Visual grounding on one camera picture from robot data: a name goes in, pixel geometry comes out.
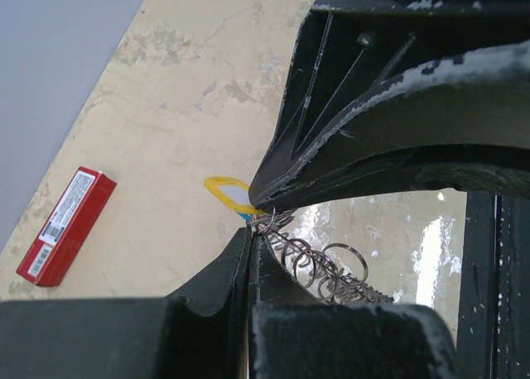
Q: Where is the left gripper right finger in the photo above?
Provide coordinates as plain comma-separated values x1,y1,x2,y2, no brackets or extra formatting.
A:
248,237,460,378

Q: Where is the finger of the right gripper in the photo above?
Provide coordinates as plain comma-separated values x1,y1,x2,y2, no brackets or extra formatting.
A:
252,42,529,212
248,0,530,202

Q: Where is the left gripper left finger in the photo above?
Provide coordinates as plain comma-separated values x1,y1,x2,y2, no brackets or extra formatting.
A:
1,228,252,378

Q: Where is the blue grey keyring with rings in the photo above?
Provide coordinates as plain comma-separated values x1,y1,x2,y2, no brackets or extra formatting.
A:
243,210,394,305

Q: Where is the small yellow key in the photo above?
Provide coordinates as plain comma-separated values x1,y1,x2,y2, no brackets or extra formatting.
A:
203,176,263,220

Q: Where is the red rectangular box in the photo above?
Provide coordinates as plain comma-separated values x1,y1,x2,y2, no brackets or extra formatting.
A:
16,166,117,287

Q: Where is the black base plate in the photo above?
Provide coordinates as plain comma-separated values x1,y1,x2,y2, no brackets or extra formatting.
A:
456,194,529,378

